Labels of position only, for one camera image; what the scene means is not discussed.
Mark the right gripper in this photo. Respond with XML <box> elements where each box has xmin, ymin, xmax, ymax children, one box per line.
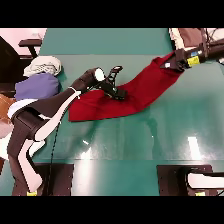
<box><xmin>159</xmin><ymin>49</ymin><xmax>190</xmax><ymax>73</ymax></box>

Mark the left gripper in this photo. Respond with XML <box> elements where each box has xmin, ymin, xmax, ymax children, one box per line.
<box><xmin>99</xmin><ymin>79</ymin><xmax>128</xmax><ymax>101</ymax></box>

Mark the red T-shirt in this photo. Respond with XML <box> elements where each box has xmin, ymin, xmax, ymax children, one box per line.
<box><xmin>68</xmin><ymin>51</ymin><xmax>185</xmax><ymax>123</ymax></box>

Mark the white garment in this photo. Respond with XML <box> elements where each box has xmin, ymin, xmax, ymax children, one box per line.
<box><xmin>22</xmin><ymin>55</ymin><xmax>63</xmax><ymax>78</ymax></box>

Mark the purple garment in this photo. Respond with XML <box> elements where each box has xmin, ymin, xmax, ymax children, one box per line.
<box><xmin>14</xmin><ymin>72</ymin><xmax>61</xmax><ymax>102</ymax></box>

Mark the brown garment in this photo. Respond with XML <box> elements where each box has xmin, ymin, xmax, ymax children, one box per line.
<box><xmin>0</xmin><ymin>93</ymin><xmax>17</xmax><ymax>122</ymax></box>

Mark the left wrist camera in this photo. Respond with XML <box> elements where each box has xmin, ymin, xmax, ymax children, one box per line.
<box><xmin>105</xmin><ymin>65</ymin><xmax>124</xmax><ymax>85</ymax></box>

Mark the black cable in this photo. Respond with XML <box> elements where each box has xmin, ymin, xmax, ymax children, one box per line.
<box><xmin>47</xmin><ymin>121</ymin><xmax>62</xmax><ymax>196</ymax></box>

